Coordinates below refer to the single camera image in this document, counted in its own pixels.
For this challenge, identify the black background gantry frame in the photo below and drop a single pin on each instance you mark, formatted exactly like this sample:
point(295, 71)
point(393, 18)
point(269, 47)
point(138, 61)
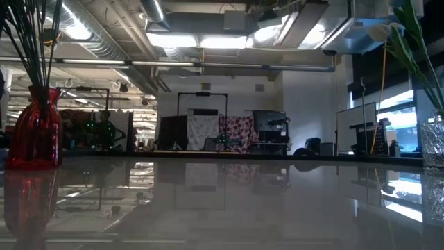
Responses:
point(203, 93)

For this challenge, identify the red ribbed glass vase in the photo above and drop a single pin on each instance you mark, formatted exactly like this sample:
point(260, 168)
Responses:
point(34, 135)

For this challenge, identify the grey horizontal pipe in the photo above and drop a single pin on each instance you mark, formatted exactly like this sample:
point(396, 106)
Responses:
point(166, 63)

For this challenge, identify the black aluminium table frame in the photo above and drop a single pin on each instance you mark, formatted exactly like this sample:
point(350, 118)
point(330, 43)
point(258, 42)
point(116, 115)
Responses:
point(243, 156)

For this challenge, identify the round silver air duct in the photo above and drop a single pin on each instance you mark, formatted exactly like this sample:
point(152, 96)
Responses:
point(156, 10)

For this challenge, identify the clear crystal glass vase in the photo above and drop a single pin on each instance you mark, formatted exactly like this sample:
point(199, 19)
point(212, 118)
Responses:
point(433, 139)

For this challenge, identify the pink patterned cloth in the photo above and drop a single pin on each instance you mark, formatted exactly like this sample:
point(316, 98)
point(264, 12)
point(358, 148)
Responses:
point(239, 133)

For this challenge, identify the rectangular silver air duct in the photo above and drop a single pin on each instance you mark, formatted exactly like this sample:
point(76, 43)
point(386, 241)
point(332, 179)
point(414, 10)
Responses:
point(312, 27)

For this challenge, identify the white artificial tulip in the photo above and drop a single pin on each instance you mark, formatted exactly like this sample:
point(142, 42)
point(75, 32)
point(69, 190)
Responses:
point(379, 33)
point(411, 19)

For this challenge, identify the ceiling light panel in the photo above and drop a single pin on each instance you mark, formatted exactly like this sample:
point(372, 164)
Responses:
point(223, 41)
point(171, 40)

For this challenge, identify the white hanging cloth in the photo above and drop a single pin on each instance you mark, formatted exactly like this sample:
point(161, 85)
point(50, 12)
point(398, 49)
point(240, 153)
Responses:
point(203, 128)

